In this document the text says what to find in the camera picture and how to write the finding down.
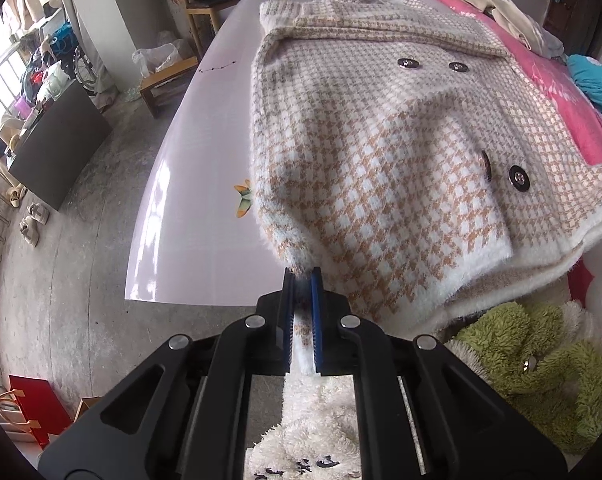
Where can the small cardboard box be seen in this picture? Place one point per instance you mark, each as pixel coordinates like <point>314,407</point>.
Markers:
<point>87,407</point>

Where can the beige white houndstooth coat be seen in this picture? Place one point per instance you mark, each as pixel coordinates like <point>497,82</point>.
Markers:
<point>381,160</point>

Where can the lilac printed bed sheet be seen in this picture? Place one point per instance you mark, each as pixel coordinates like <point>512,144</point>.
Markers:
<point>206,185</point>

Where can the small wooden stool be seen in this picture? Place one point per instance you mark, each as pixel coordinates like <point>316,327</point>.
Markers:
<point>166,77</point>

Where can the metal railing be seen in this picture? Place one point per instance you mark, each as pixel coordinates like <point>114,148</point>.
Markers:
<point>6,57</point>

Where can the pale grey-blue garment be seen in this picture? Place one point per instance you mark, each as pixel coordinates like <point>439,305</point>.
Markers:
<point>551,45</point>

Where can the teal garment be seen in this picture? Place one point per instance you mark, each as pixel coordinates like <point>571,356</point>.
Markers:
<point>596,80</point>

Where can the beige garment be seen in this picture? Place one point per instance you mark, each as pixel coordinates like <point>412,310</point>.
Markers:
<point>506,10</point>

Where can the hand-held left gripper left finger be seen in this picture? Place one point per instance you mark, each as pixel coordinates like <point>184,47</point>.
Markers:
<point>287,320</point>

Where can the green plush toy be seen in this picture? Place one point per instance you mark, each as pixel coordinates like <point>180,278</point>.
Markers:
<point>506,340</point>

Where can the pink floral blanket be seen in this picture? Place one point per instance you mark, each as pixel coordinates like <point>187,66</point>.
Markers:
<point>546,80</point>

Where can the dark cabinet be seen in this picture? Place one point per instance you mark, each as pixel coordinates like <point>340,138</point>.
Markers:
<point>56,150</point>

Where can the brown wooden door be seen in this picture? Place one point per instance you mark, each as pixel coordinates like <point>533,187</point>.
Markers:
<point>581,25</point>

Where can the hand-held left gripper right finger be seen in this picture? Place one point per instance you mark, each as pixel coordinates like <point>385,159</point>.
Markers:
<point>317,320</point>

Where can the wheelchair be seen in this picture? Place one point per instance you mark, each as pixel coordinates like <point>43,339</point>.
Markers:
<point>83,67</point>

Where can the wooden chair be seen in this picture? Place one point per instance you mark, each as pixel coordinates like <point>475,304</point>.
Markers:
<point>201,7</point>

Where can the red gift bag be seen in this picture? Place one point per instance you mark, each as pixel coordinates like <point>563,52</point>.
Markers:
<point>36,400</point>

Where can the white plastic bag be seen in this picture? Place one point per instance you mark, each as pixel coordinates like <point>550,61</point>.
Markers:
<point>156,57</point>

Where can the beige slipper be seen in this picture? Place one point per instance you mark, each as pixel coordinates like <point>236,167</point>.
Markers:
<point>16,195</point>

